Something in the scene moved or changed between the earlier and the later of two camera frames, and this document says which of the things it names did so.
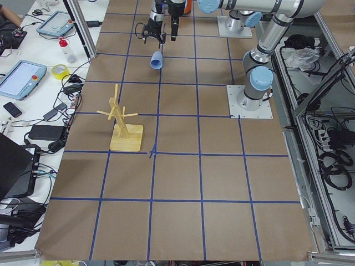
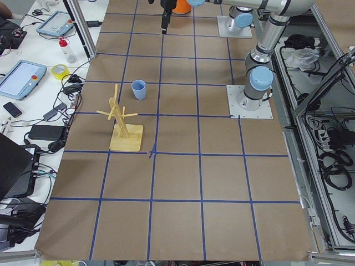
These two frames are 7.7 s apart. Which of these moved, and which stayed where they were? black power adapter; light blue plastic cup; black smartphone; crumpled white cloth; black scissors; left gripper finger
Moved: light blue plastic cup; left gripper finger
Stayed: crumpled white cloth; black smartphone; black scissors; black power adapter
